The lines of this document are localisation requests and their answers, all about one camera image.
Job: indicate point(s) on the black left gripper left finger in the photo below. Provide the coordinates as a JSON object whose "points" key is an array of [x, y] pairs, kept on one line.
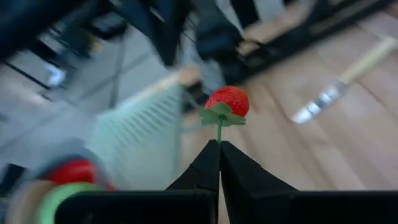
{"points": [[202, 174]]}

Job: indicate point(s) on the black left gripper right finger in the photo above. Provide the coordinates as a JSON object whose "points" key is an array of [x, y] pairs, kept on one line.
{"points": [[248, 186]]}

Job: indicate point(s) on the small red strawberry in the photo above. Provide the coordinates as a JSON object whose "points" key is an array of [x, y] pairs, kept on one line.
{"points": [[230, 99]]}

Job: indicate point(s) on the green perforated metal shelf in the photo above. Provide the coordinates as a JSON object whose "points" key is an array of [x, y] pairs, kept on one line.
{"points": [[140, 140]]}

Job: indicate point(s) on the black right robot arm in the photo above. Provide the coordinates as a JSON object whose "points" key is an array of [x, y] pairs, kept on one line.
{"points": [[174, 28]]}

